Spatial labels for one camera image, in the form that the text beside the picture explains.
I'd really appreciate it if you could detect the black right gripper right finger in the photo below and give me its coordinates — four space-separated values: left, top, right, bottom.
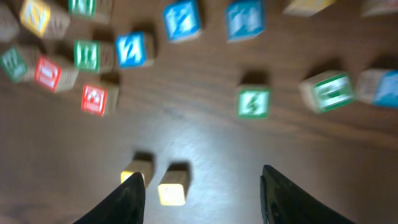
260 165 354 224

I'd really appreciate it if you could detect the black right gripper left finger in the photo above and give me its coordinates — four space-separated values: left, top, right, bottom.
74 173 146 224

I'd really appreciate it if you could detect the yellow C block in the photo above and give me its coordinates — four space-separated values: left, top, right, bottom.
120 159 154 188

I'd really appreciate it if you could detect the yellow o block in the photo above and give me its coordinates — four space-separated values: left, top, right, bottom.
283 0 336 17
158 170 190 206

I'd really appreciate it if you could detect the blue L block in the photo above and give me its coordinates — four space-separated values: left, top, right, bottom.
355 68 397 109

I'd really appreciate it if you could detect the green R block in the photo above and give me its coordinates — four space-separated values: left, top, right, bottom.
73 40 116 74

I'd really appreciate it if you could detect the green 4 block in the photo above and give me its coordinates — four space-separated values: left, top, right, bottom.
236 84 271 119

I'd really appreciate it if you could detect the red 3 block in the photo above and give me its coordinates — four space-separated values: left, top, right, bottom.
81 82 119 116

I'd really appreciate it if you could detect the green J block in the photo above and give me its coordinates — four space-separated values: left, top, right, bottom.
299 70 356 114

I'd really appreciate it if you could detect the red U block left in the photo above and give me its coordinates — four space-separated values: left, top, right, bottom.
34 55 79 93

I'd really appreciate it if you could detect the blue 2 block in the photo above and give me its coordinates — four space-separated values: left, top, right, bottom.
115 31 155 68

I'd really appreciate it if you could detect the green B block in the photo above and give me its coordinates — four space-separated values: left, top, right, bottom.
1 45 40 83

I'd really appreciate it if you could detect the blue T block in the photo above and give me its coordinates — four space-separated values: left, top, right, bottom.
226 0 266 42

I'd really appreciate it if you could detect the blue P block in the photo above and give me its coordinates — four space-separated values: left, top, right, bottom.
162 0 201 43

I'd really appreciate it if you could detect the green N block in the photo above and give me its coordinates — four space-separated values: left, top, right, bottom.
68 0 114 24

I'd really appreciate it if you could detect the yellow W block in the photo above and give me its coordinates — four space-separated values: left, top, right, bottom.
19 0 71 40

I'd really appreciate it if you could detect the green V block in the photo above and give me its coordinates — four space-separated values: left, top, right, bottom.
1 3 20 42

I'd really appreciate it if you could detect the red I block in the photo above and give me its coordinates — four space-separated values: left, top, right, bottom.
361 0 397 16

